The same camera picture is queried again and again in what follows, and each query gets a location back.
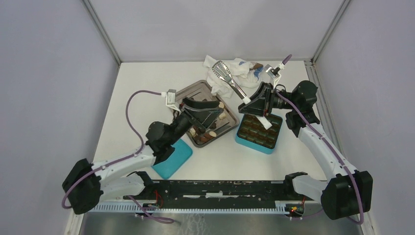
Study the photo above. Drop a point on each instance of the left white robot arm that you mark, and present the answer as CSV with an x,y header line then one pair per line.
x,y
88,184

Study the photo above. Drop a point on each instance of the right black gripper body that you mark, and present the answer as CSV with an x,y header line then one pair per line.
x,y
267,102

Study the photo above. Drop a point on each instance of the teal chocolate box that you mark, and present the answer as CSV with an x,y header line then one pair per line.
x,y
252,134

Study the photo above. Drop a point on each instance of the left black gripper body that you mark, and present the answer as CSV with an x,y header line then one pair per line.
x,y
195,120

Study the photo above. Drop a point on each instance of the teal box lid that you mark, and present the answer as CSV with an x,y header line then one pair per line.
x,y
170,166

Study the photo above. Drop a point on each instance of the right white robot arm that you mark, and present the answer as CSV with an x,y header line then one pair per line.
x,y
347,191

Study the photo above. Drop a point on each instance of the white crumpled cloth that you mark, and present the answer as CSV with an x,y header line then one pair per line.
x,y
245,73

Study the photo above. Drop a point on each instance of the steel tray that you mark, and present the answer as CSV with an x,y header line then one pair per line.
x,y
201,91

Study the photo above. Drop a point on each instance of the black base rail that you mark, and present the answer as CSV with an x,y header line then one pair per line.
x,y
181,194

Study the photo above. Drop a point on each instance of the steel tongs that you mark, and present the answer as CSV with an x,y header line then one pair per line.
x,y
224,74

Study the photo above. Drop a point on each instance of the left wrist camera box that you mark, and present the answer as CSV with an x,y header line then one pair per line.
x,y
170,99

